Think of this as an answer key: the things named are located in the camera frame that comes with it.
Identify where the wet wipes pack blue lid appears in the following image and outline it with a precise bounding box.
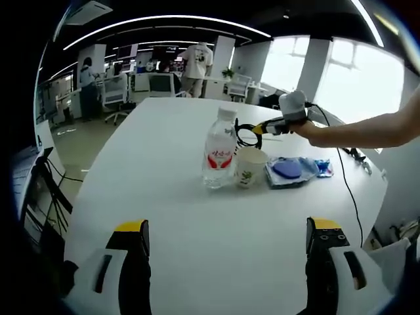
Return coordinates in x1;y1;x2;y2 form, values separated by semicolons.
264;156;319;190

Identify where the person's right hand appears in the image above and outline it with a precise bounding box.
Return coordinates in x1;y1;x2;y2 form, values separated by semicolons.
290;119;318;145

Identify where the black equipment stand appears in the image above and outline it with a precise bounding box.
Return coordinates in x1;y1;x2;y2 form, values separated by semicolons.
12;147;74;239

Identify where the white table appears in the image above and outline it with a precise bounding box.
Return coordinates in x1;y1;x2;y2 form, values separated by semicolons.
64;96;388;315

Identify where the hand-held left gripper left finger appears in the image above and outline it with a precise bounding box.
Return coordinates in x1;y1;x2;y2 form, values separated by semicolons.
73;219;152;315

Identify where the black cables and clamp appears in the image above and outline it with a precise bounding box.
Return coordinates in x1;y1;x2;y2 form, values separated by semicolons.
343;147;373;175

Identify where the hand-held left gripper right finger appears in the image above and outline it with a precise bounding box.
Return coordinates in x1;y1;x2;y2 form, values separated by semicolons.
304;216;388;315

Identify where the pink wall screen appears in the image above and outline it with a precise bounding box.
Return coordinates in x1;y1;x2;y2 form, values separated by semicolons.
116;44;139;60

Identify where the small blue tissue packet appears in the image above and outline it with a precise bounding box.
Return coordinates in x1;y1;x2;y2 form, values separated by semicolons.
313;158;335;178

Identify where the straight ceiling light strip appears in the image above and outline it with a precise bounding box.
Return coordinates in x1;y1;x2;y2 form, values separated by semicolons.
349;0;385;47

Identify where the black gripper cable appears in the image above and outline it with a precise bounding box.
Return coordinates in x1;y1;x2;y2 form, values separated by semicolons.
304;103;364;249

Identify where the clear plastic water bottle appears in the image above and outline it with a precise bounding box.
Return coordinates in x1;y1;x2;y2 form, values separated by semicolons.
202;106;238;190

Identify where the printed paper cup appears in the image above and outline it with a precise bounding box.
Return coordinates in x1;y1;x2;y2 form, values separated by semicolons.
234;146;269;190

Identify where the ceiling air conditioner unit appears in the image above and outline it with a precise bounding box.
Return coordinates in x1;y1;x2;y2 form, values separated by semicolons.
67;0;114;22

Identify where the white office chair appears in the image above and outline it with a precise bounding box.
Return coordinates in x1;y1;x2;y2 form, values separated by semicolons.
370;238;411;286
102;73;132;125
148;72;177;98
229;73;252;102

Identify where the dark office chair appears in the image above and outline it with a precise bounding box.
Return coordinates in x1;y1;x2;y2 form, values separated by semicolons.
259;93;283;109

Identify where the curved ceiling light strip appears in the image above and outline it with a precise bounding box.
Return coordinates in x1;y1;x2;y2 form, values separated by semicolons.
62;14;272;51

